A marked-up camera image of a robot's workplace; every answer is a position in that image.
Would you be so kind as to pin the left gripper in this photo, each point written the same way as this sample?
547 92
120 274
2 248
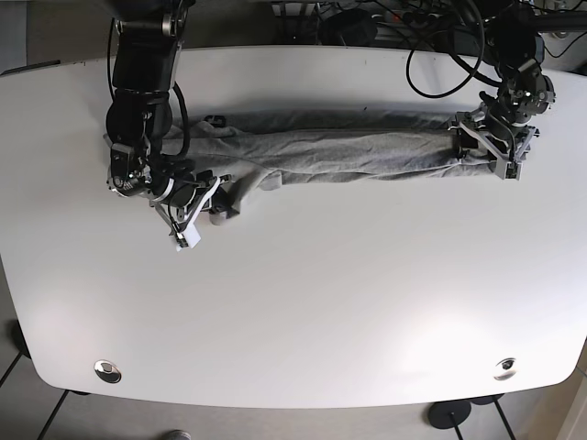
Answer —
508 143

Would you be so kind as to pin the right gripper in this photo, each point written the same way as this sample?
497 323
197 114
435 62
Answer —
182 201

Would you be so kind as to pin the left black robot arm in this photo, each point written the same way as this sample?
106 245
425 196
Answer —
495 43

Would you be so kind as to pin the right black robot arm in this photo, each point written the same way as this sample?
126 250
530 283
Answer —
147 122

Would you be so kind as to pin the left silver table grommet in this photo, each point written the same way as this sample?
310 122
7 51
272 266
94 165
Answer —
107 371

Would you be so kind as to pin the silver table grommet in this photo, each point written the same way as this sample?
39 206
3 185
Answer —
107 371
505 369

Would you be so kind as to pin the right silver table grommet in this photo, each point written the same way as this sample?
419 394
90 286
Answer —
505 369

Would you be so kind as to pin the grey shoe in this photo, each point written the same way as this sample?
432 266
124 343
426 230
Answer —
177 435

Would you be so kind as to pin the black table leg left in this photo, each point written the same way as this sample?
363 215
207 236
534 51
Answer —
17 339

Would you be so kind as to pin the black round stand base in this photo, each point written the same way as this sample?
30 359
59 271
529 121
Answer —
445 415

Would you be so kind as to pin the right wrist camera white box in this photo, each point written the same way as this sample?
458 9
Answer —
188 238

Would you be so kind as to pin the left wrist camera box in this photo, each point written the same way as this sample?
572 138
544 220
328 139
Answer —
508 170

